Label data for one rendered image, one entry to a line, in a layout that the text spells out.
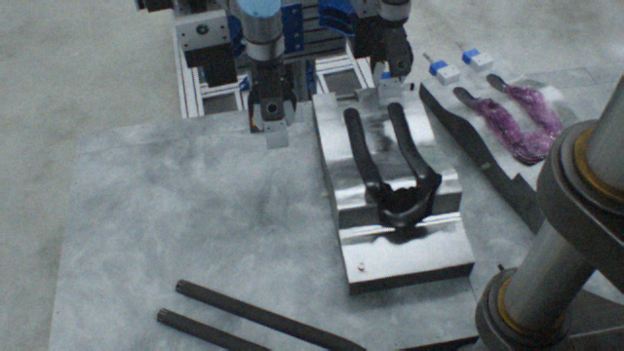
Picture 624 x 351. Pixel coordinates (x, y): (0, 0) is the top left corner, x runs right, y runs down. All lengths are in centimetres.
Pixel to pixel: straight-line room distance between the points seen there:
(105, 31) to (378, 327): 255
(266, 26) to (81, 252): 67
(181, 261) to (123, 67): 190
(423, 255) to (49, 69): 246
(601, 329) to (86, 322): 96
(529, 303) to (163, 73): 251
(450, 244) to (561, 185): 76
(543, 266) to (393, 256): 64
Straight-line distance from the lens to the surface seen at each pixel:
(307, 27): 172
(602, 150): 42
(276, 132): 121
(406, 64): 123
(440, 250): 117
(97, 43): 324
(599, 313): 68
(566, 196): 43
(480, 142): 134
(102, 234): 135
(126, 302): 124
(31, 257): 244
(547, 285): 55
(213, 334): 110
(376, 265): 113
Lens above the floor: 186
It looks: 52 degrees down
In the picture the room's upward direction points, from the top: 4 degrees counter-clockwise
